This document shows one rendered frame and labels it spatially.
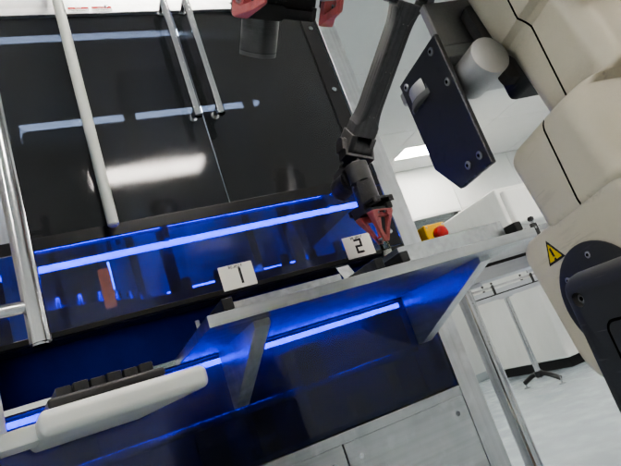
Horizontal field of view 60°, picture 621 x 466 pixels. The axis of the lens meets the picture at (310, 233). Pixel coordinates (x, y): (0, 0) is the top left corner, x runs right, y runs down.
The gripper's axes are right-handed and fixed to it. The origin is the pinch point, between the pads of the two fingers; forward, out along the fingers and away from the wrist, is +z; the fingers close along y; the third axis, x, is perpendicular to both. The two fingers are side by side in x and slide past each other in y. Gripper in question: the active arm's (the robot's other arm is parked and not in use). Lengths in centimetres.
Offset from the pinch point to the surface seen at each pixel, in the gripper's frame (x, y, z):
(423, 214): -479, 375, -118
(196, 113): 27, 19, -45
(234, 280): 27.7, 23.8, -2.3
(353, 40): -197, 147, -192
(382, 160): -23.3, 11.9, -26.1
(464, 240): 0.4, -21.3, 8.5
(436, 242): 6.6, -19.7, 7.4
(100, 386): 72, -17, 16
